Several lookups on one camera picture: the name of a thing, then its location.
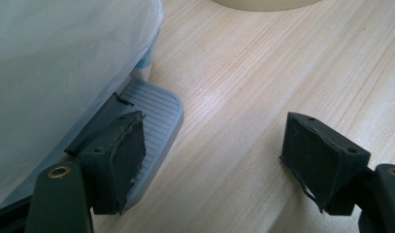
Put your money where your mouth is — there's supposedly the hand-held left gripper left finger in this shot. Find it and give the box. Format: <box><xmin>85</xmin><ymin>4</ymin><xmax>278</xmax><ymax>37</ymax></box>
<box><xmin>73</xmin><ymin>110</ymin><xmax>148</xmax><ymax>216</ymax></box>

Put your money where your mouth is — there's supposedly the white pedal trash can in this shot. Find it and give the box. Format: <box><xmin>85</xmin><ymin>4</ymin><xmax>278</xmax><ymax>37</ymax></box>
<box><xmin>0</xmin><ymin>28</ymin><xmax>161</xmax><ymax>233</ymax></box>

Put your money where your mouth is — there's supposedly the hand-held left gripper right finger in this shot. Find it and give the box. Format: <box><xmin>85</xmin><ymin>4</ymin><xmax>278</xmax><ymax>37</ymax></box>
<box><xmin>279</xmin><ymin>112</ymin><xmax>372</xmax><ymax>217</ymax></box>

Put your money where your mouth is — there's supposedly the translucent blue trash bag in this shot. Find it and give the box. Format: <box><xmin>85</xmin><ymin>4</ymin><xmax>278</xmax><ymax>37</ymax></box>
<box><xmin>0</xmin><ymin>0</ymin><xmax>164</xmax><ymax>212</ymax></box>

